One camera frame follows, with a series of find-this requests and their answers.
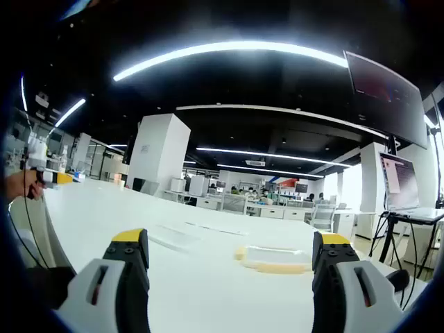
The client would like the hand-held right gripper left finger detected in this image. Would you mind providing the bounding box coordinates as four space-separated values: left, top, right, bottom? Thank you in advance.
51 228 151 333

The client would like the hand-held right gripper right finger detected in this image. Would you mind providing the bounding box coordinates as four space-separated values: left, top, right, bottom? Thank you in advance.
311 231 406 333

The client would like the white flush power strip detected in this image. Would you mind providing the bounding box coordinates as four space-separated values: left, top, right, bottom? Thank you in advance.
185 221 251 237

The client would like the person's left hand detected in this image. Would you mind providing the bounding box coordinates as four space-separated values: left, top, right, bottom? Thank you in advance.
4 169 46 204

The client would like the small black rounded object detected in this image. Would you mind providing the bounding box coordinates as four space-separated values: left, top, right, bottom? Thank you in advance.
384 268 411 293

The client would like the person's dark clothing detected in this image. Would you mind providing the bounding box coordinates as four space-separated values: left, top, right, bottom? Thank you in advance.
20 265 78 310

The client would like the black laptop stand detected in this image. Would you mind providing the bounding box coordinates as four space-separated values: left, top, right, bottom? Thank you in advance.
368 210 438 282

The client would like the grey mesh office chair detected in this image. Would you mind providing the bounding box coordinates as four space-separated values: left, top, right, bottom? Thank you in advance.
311 203 336 234

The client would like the white square pillar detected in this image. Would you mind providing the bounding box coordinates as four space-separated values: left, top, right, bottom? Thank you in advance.
126 112 192 197

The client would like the open silver laptop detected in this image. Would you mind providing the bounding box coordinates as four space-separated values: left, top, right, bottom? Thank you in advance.
377 150 444 223

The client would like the long curved ceiling light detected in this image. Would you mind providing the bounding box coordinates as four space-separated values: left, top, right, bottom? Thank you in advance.
112 40 350 83

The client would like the thin black cable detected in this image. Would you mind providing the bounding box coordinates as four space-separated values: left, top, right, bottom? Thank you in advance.
20 147 49 270

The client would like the large dark wall monitor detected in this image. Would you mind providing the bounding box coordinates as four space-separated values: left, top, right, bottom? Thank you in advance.
343 49 430 151

